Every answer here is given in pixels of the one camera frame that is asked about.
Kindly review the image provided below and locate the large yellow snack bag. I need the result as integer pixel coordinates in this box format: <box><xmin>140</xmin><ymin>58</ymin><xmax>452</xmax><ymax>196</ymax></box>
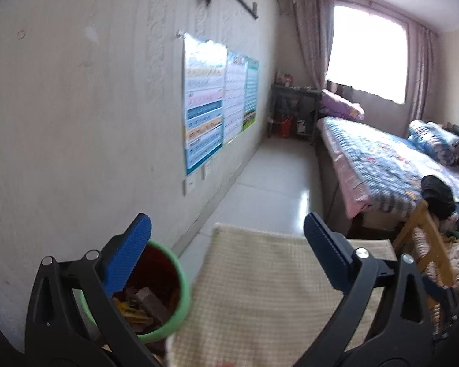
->
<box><xmin>113</xmin><ymin>297</ymin><xmax>153</xmax><ymax>332</ymax></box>

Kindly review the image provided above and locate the dark brown wrapper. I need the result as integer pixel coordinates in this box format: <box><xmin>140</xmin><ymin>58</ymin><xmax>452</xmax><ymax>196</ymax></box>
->
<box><xmin>134</xmin><ymin>287</ymin><xmax>170</xmax><ymax>324</ymax></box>

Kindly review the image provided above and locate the wooden chair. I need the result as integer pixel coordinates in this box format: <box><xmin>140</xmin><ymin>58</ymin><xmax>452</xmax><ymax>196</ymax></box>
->
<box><xmin>391</xmin><ymin>199</ymin><xmax>458</xmax><ymax>314</ymax></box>

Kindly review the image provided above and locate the red bin with green rim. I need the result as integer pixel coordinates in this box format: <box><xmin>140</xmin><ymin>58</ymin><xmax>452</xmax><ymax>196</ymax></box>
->
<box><xmin>83</xmin><ymin>236</ymin><xmax>191</xmax><ymax>345</ymax></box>

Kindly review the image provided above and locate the black clothing pile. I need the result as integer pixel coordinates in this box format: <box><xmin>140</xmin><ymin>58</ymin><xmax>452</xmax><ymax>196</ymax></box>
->
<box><xmin>421</xmin><ymin>175</ymin><xmax>455</xmax><ymax>221</ymax></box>

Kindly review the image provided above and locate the yellow checkered table cloth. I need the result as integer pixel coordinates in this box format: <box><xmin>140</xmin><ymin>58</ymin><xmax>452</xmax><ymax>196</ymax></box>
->
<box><xmin>164</xmin><ymin>221</ymin><xmax>397</xmax><ymax>367</ymax></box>

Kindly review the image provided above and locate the bed with plaid quilt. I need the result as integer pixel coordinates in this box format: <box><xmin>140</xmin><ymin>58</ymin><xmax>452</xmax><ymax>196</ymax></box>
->
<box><xmin>317</xmin><ymin>117</ymin><xmax>459</xmax><ymax>220</ymax></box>

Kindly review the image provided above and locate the blue floral pillow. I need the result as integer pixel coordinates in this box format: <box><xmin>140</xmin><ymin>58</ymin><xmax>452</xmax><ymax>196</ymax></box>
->
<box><xmin>408</xmin><ymin>120</ymin><xmax>459</xmax><ymax>166</ymax></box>

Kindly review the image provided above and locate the red bucket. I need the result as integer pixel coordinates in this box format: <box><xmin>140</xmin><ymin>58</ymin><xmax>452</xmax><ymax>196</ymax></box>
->
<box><xmin>276</xmin><ymin>117</ymin><xmax>293</xmax><ymax>138</ymax></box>

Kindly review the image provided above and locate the purple pillow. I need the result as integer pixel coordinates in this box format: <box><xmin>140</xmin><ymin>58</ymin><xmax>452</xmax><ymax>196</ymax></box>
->
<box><xmin>319</xmin><ymin>90</ymin><xmax>366</xmax><ymax>121</ymax></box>

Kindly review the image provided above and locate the black metal shelf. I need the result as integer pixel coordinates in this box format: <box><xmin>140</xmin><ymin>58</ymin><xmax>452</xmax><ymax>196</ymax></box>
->
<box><xmin>266</xmin><ymin>83</ymin><xmax>321</xmax><ymax>144</ymax></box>

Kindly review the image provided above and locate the right purple curtain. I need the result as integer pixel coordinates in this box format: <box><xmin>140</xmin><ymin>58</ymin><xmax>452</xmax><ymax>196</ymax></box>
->
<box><xmin>406</xmin><ymin>22</ymin><xmax>439</xmax><ymax>121</ymax></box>

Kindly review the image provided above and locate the purple curtain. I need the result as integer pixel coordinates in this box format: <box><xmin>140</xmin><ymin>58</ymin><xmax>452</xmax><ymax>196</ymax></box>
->
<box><xmin>406</xmin><ymin>22</ymin><xmax>439</xmax><ymax>121</ymax></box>
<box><xmin>294</xmin><ymin>0</ymin><xmax>336</xmax><ymax>90</ymax></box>

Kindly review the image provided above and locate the left purple curtain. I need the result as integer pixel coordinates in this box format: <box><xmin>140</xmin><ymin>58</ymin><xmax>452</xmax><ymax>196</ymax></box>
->
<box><xmin>294</xmin><ymin>0</ymin><xmax>336</xmax><ymax>90</ymax></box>

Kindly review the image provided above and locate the white wall socket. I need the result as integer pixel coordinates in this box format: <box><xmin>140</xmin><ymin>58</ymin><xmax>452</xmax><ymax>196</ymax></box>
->
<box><xmin>183</xmin><ymin>176</ymin><xmax>196</xmax><ymax>196</ymax></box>

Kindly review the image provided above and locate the green chart wall poster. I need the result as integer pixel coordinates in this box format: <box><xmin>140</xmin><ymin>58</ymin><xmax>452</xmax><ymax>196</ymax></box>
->
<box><xmin>242</xmin><ymin>56</ymin><xmax>259</xmax><ymax>131</ymax></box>

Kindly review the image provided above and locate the white chart wall poster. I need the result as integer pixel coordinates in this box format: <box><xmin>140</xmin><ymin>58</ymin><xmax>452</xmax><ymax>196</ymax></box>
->
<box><xmin>223</xmin><ymin>50</ymin><xmax>248</xmax><ymax>144</ymax></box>

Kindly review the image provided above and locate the blue pinyin wall poster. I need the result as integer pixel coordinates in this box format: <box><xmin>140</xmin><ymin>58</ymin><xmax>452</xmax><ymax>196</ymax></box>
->
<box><xmin>183</xmin><ymin>33</ymin><xmax>228</xmax><ymax>175</ymax></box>

